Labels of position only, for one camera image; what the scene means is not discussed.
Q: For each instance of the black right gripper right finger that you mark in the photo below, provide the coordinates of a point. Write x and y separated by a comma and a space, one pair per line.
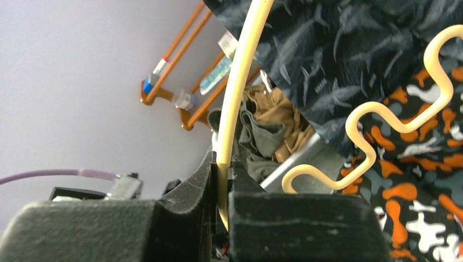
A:
264, 226

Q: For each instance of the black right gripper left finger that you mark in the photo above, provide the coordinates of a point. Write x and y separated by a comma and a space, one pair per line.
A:
176, 227

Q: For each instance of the olive green shorts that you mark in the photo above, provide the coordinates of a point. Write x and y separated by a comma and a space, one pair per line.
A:
256, 142

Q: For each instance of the tan khaki shorts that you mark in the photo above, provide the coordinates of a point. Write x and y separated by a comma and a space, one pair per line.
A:
288, 129

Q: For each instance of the orange camo shorts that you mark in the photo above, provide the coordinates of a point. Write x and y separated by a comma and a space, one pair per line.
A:
415, 185

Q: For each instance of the cream yellow hanger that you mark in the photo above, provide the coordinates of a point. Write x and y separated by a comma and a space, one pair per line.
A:
247, 44

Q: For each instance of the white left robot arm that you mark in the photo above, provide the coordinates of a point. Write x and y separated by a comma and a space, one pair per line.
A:
74, 194

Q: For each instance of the dark patterned shorts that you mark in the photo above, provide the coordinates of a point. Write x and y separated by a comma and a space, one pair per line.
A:
328, 57

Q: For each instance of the white plastic laundry basket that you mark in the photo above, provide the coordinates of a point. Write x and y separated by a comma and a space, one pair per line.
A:
316, 153

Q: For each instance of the clear plastic cup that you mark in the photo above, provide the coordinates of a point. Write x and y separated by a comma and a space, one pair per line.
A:
184, 100

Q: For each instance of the orange wooden shelf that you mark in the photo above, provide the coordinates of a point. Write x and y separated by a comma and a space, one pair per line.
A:
187, 60

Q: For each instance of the blue box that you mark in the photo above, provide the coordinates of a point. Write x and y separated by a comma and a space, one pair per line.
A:
150, 83

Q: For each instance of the blue blister pack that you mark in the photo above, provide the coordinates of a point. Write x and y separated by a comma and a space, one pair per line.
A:
218, 72

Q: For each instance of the white medicine box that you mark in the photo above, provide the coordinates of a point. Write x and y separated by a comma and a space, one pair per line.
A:
228, 44

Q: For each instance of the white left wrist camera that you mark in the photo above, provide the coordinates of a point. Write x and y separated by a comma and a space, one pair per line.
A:
126, 187

